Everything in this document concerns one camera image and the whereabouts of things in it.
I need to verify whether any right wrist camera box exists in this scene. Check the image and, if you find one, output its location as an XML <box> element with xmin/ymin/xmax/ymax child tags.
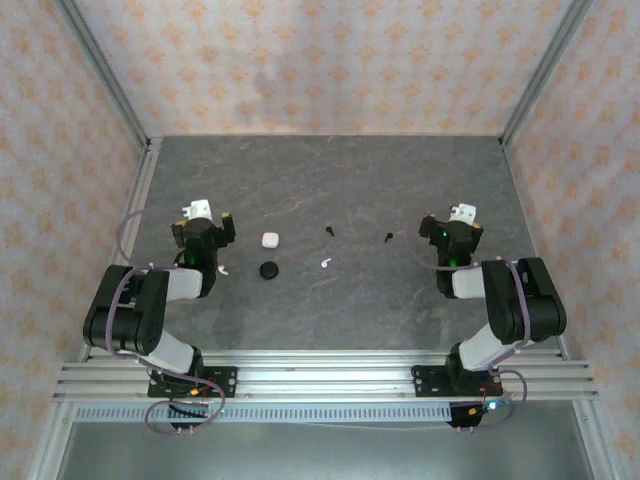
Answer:
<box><xmin>447</xmin><ymin>201</ymin><xmax>478</xmax><ymax>224</ymax></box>

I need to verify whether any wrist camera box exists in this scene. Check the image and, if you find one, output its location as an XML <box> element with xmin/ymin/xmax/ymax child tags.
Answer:
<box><xmin>447</xmin><ymin>201</ymin><xmax>478</xmax><ymax>224</ymax></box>
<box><xmin>181</xmin><ymin>199</ymin><xmax>212</xmax><ymax>220</ymax></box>

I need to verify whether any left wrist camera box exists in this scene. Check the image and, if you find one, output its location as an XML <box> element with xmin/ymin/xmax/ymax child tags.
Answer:
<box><xmin>181</xmin><ymin>199</ymin><xmax>212</xmax><ymax>220</ymax></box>

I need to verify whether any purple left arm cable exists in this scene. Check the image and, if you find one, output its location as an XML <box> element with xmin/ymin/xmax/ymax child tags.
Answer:
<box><xmin>109</xmin><ymin>208</ymin><xmax>227</xmax><ymax>435</ymax></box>

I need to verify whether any aluminium table side rail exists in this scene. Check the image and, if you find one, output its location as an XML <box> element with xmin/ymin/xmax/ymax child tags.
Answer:
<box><xmin>499</xmin><ymin>141</ymin><xmax>569</xmax><ymax>359</ymax></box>
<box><xmin>82</xmin><ymin>139</ymin><xmax>164</xmax><ymax>362</ymax></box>

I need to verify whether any base wire bundle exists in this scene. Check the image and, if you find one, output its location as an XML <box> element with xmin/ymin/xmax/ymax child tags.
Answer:
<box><xmin>464</xmin><ymin>382</ymin><xmax>515</xmax><ymax>421</ymax></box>
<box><xmin>167</xmin><ymin>379</ymin><xmax>224</xmax><ymax>420</ymax></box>

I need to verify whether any aluminium frame post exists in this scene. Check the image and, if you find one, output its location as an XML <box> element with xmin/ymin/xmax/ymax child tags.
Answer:
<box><xmin>498</xmin><ymin>0</ymin><xmax>597</xmax><ymax>150</ymax></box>
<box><xmin>52</xmin><ymin>0</ymin><xmax>154</xmax><ymax>151</ymax></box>

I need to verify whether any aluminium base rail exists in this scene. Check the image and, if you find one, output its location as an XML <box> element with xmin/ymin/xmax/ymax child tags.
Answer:
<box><xmin>52</xmin><ymin>348</ymin><xmax>600</xmax><ymax>402</ymax></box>

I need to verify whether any slotted grey cable duct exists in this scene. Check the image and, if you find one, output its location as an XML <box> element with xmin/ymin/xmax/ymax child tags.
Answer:
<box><xmin>74</xmin><ymin>403</ymin><xmax>455</xmax><ymax>425</ymax></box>

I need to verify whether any aluminium lower frame bar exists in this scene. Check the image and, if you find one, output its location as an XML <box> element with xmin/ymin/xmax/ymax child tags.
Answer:
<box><xmin>27</xmin><ymin>402</ymin><xmax>76</xmax><ymax>480</ymax></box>
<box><xmin>569</xmin><ymin>399</ymin><xmax>619</xmax><ymax>480</ymax></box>

